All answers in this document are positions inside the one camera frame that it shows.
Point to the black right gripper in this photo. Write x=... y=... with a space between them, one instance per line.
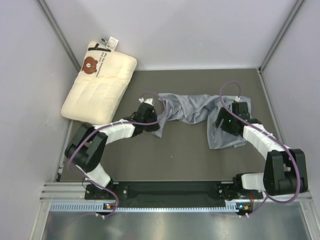
x=223 y=114

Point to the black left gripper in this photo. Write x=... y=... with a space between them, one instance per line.
x=153 y=127

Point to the grey fabric pillowcase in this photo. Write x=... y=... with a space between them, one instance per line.
x=194 y=109

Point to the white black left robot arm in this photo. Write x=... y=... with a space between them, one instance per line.
x=87 y=146

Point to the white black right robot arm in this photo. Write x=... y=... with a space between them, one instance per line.
x=285 y=170

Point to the cream bear print pillow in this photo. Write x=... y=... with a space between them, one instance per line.
x=99 y=86

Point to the white pillow care tag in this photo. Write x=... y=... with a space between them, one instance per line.
x=110 y=44

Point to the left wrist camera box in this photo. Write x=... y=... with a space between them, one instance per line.
x=146 y=106

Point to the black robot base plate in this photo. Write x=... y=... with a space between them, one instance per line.
x=220 y=190

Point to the slotted grey cable duct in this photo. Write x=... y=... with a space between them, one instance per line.
x=103 y=207

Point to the aluminium front frame rail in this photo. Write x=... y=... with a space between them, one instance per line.
x=75 y=191

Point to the right rear aluminium post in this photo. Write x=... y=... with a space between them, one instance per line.
x=298 y=4

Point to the aluminium post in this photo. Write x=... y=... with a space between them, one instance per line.
x=58 y=32
x=298 y=4

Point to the left rear aluminium post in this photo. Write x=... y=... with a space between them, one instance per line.
x=58 y=32

